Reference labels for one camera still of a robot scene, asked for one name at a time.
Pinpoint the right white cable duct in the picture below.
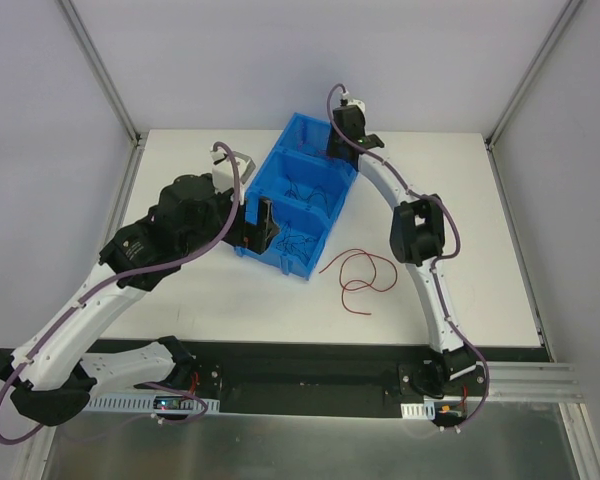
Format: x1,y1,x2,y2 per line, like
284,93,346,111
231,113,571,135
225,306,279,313
400,402,436,421

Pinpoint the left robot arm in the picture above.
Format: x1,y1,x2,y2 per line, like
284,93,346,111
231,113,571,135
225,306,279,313
0,174,279,426

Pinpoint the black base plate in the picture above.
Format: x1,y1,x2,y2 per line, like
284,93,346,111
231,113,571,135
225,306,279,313
132,335,501,419

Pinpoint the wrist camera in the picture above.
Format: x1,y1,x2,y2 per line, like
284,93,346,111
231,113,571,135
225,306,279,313
340,91,366,113
210,149,256,193

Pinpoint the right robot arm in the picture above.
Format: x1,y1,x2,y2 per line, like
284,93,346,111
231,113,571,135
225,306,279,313
327,100,476,399

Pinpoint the blue plastic compartment bin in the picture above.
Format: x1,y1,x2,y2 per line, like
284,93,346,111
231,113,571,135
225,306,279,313
234,113,357,280

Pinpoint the white cable duct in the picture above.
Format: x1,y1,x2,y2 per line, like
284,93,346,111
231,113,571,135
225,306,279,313
400,402,436,421
84,392,204,416

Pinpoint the purple cable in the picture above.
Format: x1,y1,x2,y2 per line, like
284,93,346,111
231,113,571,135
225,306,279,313
0,142,244,445
327,83,491,401

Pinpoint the left white cable duct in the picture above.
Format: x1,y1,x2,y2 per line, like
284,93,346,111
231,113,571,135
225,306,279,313
84,392,204,416

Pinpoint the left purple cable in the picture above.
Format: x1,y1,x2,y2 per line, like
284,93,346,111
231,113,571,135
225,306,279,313
0,142,244,445

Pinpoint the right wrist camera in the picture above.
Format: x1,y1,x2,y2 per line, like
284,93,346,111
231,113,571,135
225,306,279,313
340,91,366,113

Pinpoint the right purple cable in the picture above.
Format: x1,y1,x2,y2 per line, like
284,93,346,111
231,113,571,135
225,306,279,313
327,83,491,401

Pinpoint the black thin cable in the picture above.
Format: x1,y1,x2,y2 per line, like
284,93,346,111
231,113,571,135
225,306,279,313
272,229,319,261

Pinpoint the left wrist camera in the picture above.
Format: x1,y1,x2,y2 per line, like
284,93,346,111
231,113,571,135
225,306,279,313
210,149,256,193

